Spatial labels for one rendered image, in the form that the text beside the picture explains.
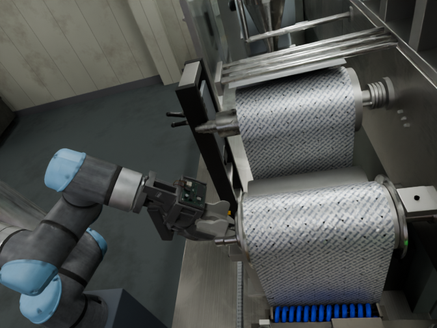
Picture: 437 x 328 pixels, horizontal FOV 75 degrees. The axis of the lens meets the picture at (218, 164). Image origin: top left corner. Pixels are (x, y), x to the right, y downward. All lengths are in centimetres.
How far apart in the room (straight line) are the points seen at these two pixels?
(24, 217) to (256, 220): 62
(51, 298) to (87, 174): 46
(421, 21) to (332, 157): 30
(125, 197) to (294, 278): 36
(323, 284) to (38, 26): 475
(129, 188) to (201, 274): 53
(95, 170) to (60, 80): 472
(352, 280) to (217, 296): 42
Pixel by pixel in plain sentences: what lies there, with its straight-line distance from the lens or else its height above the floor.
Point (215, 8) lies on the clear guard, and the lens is 135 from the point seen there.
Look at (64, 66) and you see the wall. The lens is 507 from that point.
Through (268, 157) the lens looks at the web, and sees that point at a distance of 68.
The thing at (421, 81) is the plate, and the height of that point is 143.
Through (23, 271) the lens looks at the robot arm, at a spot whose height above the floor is 139.
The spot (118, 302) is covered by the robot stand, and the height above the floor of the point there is 90.
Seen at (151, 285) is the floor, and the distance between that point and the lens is 215.
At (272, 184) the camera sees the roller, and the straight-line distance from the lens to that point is 66.
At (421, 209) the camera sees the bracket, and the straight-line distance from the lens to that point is 56.
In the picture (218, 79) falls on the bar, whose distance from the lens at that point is 63.
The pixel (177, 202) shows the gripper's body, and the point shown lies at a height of 138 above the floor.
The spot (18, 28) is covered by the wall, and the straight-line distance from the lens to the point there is 513.
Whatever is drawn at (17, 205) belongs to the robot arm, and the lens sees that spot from 91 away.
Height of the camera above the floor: 173
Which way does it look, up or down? 41 degrees down
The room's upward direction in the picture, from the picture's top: 21 degrees counter-clockwise
